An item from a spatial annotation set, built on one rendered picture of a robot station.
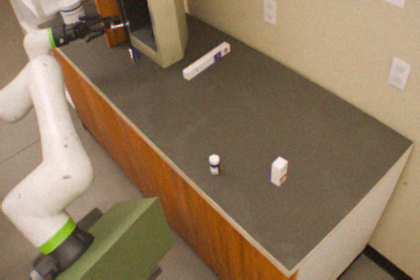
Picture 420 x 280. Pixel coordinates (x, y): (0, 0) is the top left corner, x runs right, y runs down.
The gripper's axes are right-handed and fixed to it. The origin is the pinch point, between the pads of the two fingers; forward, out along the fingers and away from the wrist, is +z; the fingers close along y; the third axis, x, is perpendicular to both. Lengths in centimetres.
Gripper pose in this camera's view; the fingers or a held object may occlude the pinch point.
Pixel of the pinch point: (112, 21)
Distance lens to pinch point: 169.5
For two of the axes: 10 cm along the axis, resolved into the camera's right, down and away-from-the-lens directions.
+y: -0.9, -7.1, -7.0
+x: -3.0, -6.5, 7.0
